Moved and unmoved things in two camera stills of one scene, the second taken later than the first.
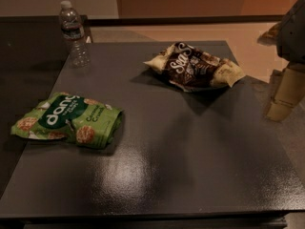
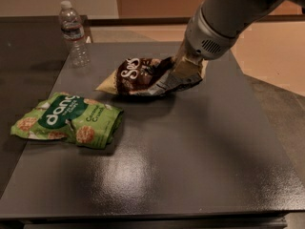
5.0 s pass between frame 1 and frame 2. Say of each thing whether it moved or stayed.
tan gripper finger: moved
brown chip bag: moved
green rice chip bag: stayed
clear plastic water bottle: stayed
